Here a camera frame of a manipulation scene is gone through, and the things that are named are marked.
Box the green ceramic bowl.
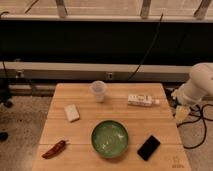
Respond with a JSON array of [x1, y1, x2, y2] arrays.
[[91, 120, 129, 159]]

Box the metal wall rail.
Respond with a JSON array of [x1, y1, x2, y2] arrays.
[[0, 60, 190, 82]]

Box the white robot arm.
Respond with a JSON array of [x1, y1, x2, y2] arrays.
[[172, 63, 213, 123]]

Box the white sponge block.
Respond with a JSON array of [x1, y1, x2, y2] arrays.
[[64, 104, 80, 122]]

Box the red chili pepper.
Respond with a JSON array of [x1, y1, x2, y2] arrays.
[[42, 140, 67, 159]]

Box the clear plastic cup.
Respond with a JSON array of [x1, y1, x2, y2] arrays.
[[89, 80, 107, 103]]

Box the black hanging cable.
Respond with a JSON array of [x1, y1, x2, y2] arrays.
[[127, 13, 164, 82]]

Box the black floor cables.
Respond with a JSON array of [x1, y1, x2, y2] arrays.
[[175, 103, 213, 150]]

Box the black smartphone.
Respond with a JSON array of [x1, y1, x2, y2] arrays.
[[137, 135, 160, 161]]

